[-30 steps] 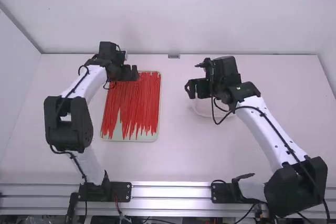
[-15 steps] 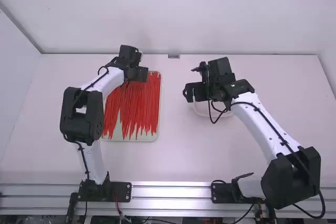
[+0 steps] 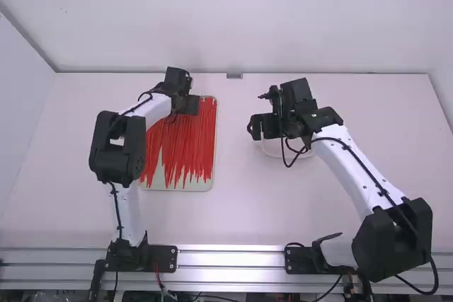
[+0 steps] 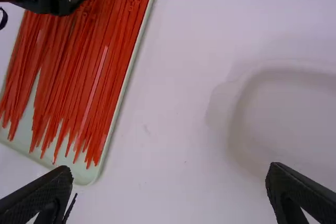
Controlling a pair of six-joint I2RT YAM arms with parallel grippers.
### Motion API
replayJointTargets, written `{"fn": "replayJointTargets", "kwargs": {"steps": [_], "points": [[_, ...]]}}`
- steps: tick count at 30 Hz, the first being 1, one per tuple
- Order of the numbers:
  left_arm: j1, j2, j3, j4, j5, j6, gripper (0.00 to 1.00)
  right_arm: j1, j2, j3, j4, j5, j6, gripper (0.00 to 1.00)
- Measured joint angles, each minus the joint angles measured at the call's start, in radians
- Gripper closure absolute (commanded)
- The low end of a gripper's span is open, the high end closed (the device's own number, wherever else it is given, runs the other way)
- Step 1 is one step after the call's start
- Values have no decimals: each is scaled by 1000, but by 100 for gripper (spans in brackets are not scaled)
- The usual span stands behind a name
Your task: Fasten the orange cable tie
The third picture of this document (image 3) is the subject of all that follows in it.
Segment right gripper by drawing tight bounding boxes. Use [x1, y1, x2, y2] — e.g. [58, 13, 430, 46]
[246, 110, 298, 142]

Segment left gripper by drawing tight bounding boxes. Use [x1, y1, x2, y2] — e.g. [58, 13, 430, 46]
[172, 95, 201, 117]

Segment white dish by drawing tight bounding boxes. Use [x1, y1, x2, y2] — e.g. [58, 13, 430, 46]
[260, 137, 314, 159]

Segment pale tray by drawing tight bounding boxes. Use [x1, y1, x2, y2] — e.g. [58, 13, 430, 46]
[139, 94, 217, 192]

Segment silver rails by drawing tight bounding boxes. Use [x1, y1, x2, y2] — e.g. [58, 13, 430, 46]
[0, 244, 453, 291]

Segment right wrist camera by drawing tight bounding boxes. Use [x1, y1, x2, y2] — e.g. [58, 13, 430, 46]
[258, 85, 285, 115]

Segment black cable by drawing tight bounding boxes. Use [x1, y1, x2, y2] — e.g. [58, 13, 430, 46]
[394, 254, 441, 296]
[280, 134, 314, 169]

